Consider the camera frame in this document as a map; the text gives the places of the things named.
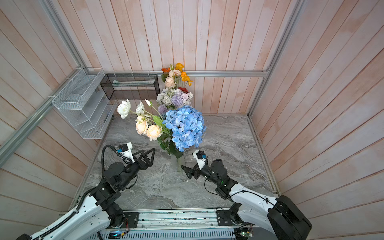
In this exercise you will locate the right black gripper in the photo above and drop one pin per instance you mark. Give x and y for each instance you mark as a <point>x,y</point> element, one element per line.
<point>201,171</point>

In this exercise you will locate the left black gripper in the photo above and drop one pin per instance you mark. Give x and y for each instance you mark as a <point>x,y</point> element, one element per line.
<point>140,160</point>

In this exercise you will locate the clear glass vase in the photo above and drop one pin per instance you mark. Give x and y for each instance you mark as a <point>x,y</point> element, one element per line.
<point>177,162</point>

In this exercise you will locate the blue hydrangea stem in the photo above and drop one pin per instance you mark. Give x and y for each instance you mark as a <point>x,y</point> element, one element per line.
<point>187,128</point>

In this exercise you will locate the lilac pompom flower spray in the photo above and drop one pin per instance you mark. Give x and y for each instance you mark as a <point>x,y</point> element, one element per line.
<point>170,99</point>

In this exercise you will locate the red gerbera stem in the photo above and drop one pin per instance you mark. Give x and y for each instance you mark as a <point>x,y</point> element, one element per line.
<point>183,90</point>

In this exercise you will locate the peach rose spray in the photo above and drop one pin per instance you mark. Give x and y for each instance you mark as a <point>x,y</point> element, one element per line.
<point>169,80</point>

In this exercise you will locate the yellow poppy spray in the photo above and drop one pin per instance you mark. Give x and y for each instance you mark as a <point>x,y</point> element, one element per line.
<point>183,79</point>

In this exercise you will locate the cream rose spray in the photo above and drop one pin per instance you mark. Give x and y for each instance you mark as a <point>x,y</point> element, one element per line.
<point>152,126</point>

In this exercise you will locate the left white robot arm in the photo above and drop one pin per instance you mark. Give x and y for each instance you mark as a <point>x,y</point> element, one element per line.
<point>97,209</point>

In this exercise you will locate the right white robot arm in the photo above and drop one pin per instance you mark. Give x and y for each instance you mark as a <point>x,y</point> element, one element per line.
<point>280,215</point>

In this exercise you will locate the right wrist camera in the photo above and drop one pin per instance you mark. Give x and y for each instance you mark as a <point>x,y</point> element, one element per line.
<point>201,158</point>

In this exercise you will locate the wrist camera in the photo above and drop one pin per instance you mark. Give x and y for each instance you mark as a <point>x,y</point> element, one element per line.
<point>125,152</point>
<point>201,158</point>

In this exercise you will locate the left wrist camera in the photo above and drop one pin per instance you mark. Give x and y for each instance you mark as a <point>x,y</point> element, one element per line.
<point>125,152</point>

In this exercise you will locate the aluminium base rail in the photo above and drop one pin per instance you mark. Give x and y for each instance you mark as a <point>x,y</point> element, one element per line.
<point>181,224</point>

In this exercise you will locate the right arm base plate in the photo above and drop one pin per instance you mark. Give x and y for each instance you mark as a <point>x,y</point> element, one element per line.
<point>227,217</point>

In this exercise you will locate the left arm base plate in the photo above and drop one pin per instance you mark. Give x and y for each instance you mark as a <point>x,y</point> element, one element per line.
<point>126,220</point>

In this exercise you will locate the black mesh wall basket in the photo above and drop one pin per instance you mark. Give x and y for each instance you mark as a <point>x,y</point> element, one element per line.
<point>130,86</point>

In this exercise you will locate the white wire shelf rack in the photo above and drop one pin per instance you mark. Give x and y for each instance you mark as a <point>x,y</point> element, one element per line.
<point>84,104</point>

